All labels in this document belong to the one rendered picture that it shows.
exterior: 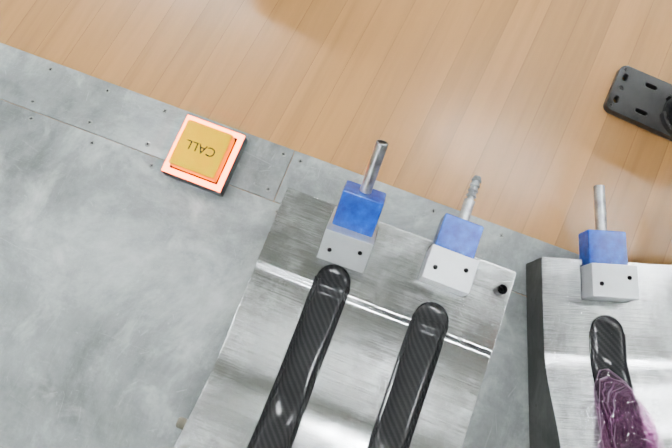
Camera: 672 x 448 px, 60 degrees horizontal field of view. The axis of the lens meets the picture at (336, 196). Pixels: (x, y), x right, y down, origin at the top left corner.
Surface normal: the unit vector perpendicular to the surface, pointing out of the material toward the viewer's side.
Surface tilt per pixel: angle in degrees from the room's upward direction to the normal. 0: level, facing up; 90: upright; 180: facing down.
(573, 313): 0
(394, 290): 0
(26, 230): 0
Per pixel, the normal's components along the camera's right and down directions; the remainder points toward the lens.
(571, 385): 0.04, -0.64
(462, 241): 0.01, -0.25
